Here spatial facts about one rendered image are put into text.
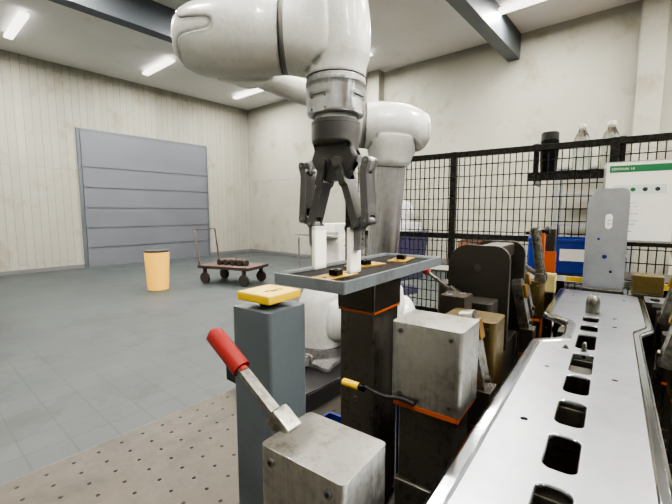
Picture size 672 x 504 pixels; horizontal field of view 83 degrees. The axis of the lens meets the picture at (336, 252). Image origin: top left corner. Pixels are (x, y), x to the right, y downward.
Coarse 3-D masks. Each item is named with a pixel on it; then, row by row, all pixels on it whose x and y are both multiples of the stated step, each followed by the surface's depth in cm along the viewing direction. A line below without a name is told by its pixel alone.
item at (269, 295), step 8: (256, 288) 51; (264, 288) 51; (272, 288) 51; (280, 288) 51; (288, 288) 51; (296, 288) 51; (240, 296) 49; (248, 296) 48; (256, 296) 48; (264, 296) 47; (272, 296) 47; (280, 296) 48; (288, 296) 49; (296, 296) 50; (264, 304) 47; (272, 304) 47
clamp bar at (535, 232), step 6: (534, 228) 115; (540, 228) 116; (546, 228) 114; (534, 234) 115; (540, 234) 116; (546, 234) 114; (534, 240) 115; (540, 240) 117; (534, 246) 116; (540, 246) 115; (534, 252) 116; (540, 252) 115; (534, 258) 116; (540, 258) 115; (540, 264) 115; (540, 270) 115
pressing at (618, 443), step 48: (576, 336) 80; (624, 336) 80; (528, 384) 58; (624, 384) 58; (480, 432) 45; (528, 432) 45; (576, 432) 45; (624, 432) 45; (480, 480) 37; (528, 480) 37; (576, 480) 37; (624, 480) 37
